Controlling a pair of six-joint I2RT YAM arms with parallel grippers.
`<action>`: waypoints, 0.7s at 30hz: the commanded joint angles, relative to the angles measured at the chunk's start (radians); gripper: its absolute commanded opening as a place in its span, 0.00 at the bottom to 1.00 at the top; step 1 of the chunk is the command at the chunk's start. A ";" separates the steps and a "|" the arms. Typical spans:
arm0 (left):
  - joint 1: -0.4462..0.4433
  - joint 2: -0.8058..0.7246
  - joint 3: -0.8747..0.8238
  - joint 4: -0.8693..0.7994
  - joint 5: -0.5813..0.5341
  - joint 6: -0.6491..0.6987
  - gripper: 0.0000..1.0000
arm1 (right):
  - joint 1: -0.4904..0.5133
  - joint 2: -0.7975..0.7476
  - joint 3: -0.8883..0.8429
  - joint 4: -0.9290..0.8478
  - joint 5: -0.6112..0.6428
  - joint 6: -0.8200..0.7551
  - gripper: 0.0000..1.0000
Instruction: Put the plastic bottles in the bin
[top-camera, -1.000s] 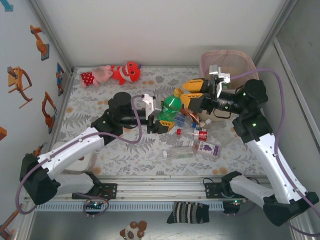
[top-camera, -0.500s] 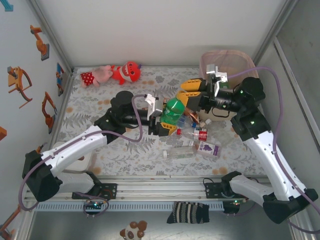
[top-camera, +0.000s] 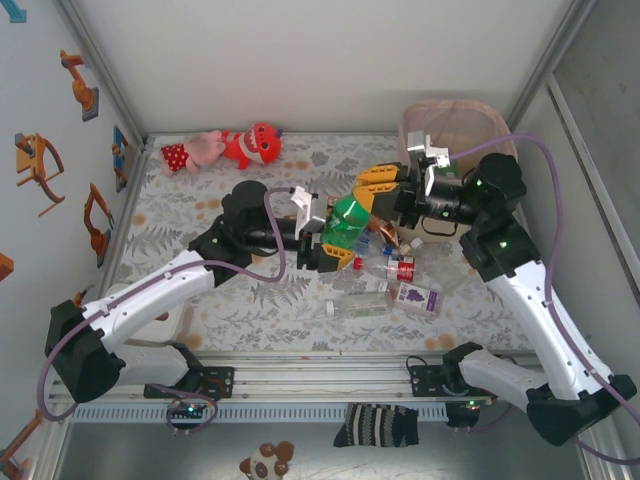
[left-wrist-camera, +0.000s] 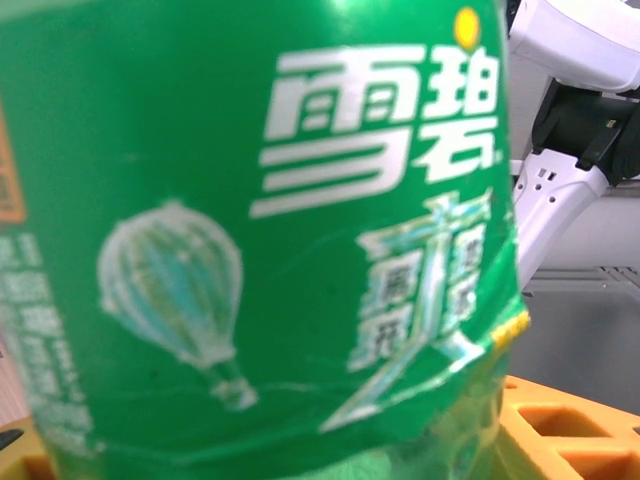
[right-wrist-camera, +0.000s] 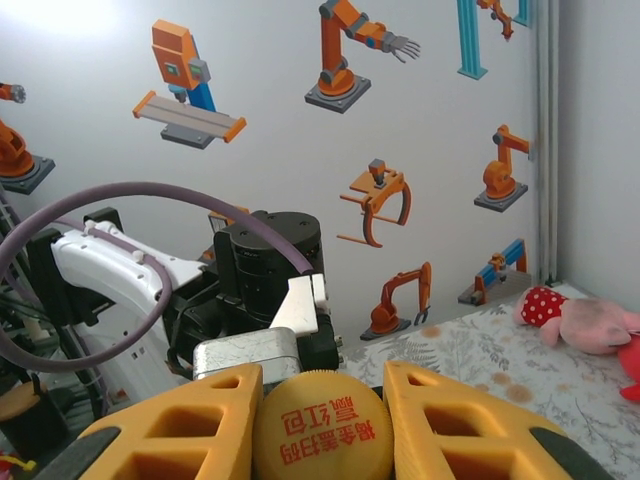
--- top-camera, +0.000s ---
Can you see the aluminium frame post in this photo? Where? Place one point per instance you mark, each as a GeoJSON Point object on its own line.
{"type": "Point", "coordinates": [111, 75]}
{"type": "Point", "coordinates": [556, 50]}

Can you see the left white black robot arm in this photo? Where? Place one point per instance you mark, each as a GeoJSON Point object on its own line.
{"type": "Point", "coordinates": [145, 295]}

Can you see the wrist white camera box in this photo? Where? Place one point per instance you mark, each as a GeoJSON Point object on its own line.
{"type": "Point", "coordinates": [310, 210]}
{"type": "Point", "coordinates": [420, 145]}

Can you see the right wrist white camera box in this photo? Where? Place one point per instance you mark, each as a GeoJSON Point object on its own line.
{"type": "Point", "coordinates": [420, 145]}

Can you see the red plush dinosaur toy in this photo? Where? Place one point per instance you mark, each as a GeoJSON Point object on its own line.
{"type": "Point", "coordinates": [255, 145]}

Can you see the pink plush polka dot toy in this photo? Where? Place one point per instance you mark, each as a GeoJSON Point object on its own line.
{"type": "Point", "coordinates": [175, 157]}

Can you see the clear bottle white cap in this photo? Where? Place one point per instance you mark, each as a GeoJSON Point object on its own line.
{"type": "Point", "coordinates": [416, 243]}
{"type": "Point", "coordinates": [362, 304]}

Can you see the green plastic soda bottle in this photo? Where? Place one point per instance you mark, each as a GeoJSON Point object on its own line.
{"type": "Point", "coordinates": [345, 222]}

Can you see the bottle purple grape label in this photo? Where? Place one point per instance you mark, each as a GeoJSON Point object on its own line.
{"type": "Point", "coordinates": [417, 296]}

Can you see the white brown plush dog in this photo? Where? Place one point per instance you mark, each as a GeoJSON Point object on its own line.
{"type": "Point", "coordinates": [262, 465]}

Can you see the control board green LED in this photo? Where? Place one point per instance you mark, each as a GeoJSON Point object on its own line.
{"type": "Point", "coordinates": [462, 412]}
{"type": "Point", "coordinates": [189, 410]}

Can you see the orange line wall sticker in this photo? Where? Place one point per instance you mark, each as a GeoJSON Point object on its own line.
{"type": "Point", "coordinates": [35, 417]}

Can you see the orange robot sticker grey base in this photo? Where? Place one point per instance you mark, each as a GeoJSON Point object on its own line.
{"type": "Point", "coordinates": [82, 92]}

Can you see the black white striped sock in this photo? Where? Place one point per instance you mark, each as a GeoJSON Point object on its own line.
{"type": "Point", "coordinates": [375, 425]}

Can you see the blue orange wall sticker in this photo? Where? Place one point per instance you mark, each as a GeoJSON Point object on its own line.
{"type": "Point", "coordinates": [119, 150]}

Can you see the teal wall sticker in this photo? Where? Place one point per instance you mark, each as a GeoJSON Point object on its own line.
{"type": "Point", "coordinates": [17, 14]}

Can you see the crumpled brown coffee bottle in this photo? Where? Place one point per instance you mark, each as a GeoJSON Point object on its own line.
{"type": "Point", "coordinates": [382, 231]}

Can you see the orange frame-shaped wall sticker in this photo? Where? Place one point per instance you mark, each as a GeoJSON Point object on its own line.
{"type": "Point", "coordinates": [30, 160]}

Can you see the orange block wall sticker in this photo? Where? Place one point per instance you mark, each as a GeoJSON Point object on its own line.
{"type": "Point", "coordinates": [5, 267]}

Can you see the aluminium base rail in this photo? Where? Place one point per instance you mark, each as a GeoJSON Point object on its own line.
{"type": "Point", "coordinates": [320, 380]}

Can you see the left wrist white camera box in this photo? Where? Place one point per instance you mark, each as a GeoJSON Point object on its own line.
{"type": "Point", "coordinates": [310, 210]}

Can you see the beige pink mesh bin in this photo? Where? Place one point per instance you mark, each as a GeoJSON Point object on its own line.
{"type": "Point", "coordinates": [465, 120]}

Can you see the soda water bottle blue cap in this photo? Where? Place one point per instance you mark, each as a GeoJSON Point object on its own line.
{"type": "Point", "coordinates": [370, 244]}

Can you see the clear bottle red cap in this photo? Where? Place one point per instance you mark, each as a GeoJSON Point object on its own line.
{"type": "Point", "coordinates": [400, 269]}

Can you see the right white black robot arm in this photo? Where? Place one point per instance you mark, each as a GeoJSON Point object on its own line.
{"type": "Point", "coordinates": [545, 320]}

